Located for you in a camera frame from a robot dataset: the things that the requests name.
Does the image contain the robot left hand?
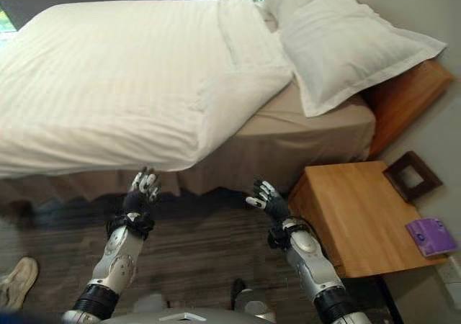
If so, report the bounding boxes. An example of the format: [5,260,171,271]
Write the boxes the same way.
[122,166,162,211]

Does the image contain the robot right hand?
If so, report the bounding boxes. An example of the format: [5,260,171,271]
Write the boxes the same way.
[245,179,291,221]

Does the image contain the beige fitted bed sheet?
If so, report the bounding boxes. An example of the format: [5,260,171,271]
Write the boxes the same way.
[0,17,377,206]

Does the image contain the wooden bedside table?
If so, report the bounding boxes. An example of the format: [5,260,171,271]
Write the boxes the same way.
[287,161,447,279]

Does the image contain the white striped duvet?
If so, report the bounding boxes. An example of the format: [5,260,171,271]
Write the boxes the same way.
[0,0,293,179]

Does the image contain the robot silver torso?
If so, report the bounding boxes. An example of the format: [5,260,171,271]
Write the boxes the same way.
[107,289,318,324]

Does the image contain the white sneaker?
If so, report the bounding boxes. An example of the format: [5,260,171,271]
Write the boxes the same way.
[0,256,39,310]

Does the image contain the purple tissue pack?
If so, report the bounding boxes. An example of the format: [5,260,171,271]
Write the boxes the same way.
[405,216,458,258]

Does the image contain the wooden headboard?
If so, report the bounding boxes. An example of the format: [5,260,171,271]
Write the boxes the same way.
[363,59,455,158]

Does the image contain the white pillow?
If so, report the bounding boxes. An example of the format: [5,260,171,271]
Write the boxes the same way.
[264,0,449,118]

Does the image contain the dark wooden picture frame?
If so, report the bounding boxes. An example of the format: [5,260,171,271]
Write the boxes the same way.
[382,150,444,203]

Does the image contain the white wall socket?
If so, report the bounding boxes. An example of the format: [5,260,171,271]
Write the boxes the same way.
[439,253,461,298]

